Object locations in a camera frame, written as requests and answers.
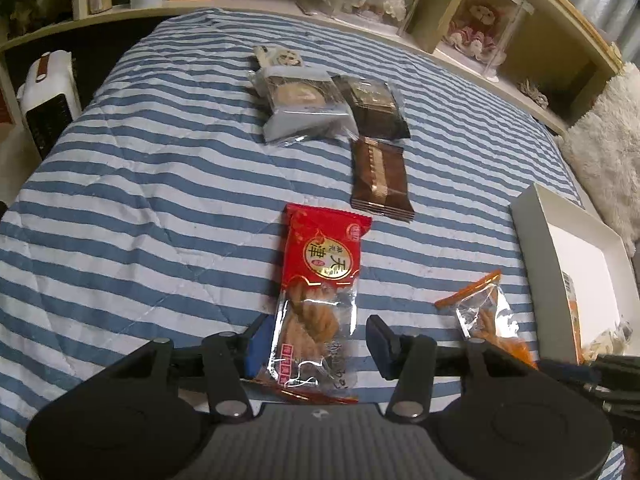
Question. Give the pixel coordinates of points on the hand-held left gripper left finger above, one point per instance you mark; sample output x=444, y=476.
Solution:
x=254, y=355

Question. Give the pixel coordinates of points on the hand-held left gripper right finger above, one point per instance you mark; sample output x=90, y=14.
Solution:
x=380, y=352

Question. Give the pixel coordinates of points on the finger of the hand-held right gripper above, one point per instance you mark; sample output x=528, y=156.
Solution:
x=567, y=369

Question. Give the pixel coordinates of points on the cream patterned snack packet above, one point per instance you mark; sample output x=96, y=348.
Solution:
x=607, y=342

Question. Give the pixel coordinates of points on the large orange snack packet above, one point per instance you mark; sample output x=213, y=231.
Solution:
x=572, y=310

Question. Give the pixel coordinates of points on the red twisted dough packet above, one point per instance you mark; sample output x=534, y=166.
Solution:
x=320, y=285

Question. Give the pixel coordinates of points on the orange clear-ended snack packet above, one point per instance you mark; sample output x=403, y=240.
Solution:
x=482, y=320

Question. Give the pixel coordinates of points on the white shallow cardboard box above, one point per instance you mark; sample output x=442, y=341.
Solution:
x=535, y=260

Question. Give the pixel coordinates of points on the brown striped snack packet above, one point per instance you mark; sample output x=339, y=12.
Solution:
x=380, y=180

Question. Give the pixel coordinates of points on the black snack packet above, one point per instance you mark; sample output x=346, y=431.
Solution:
x=375, y=105

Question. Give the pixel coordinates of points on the grey round cake packet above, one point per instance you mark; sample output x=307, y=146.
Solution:
x=300, y=105

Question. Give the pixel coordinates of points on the small panda print packet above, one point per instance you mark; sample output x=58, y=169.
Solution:
x=282, y=57

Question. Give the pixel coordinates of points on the blue white striped blanket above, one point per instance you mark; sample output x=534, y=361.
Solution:
x=150, y=220

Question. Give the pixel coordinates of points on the fluffy white pillow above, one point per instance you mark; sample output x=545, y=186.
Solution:
x=605, y=160

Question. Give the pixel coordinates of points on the small shell ornament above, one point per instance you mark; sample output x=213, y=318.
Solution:
x=534, y=94

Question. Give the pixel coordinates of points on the white space heater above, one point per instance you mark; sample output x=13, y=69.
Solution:
x=47, y=105

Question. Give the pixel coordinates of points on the pink doll display case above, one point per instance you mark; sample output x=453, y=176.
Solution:
x=480, y=25

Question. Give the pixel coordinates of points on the wooden shelf unit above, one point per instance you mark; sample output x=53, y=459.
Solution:
x=565, y=25

